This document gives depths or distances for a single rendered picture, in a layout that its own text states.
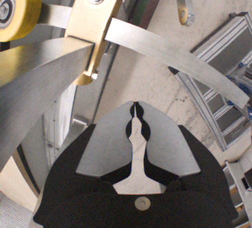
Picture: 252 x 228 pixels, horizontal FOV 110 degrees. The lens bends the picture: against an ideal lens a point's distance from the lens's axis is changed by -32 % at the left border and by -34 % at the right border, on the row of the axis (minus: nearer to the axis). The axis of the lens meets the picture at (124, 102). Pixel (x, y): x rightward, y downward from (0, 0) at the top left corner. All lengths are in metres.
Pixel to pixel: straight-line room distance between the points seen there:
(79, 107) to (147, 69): 0.76
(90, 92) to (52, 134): 0.39
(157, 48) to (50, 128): 0.59
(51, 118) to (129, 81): 0.71
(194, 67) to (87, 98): 0.30
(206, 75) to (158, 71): 0.90
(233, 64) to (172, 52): 1.00
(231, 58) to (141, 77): 0.76
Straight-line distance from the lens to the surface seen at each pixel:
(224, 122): 1.41
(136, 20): 0.33
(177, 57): 0.18
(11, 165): 0.50
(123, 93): 1.14
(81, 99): 0.40
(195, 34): 1.16
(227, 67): 1.12
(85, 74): 0.18
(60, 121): 0.60
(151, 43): 0.17
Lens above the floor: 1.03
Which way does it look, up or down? 60 degrees down
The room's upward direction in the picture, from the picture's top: 176 degrees counter-clockwise
